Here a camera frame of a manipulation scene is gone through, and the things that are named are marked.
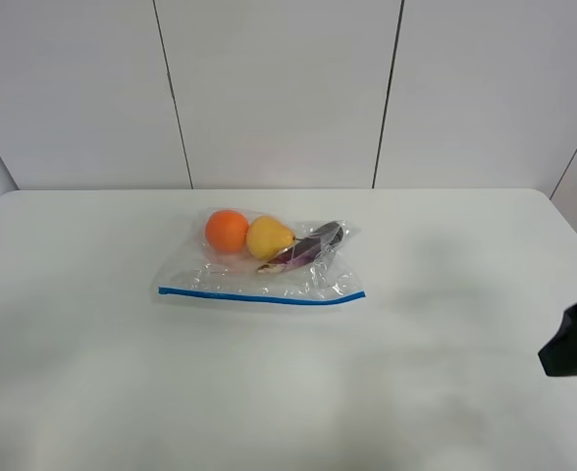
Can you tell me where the clear zip bag blue seal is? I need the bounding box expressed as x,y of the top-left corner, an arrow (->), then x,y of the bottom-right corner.
153,208 -> 365,306

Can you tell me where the yellow pear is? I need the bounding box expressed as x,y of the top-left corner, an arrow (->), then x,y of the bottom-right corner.
246,216 -> 296,261

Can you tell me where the orange fruit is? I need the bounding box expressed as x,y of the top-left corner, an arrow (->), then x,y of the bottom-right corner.
205,210 -> 249,253

